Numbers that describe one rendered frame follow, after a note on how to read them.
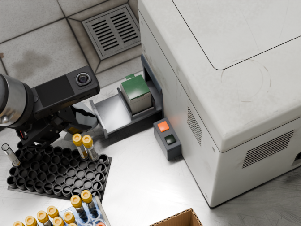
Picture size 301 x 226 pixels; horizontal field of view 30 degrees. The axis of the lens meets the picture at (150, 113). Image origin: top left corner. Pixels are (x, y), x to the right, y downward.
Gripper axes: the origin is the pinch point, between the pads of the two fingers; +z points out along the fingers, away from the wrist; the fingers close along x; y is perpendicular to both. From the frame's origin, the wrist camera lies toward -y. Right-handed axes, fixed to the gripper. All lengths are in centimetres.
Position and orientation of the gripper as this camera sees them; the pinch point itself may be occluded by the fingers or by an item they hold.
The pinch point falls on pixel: (95, 118)
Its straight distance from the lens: 102.6
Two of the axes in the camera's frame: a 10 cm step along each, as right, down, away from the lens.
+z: 4.9, 1.9, 8.5
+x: 4.2, 8.0, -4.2
